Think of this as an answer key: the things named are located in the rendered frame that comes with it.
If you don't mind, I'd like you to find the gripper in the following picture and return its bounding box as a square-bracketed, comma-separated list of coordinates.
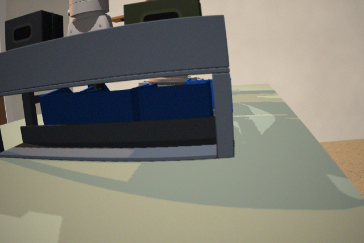
[67, 14, 113, 91]

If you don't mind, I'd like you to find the grey metal shelf frame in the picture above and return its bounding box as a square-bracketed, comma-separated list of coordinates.
[0, 15, 234, 162]

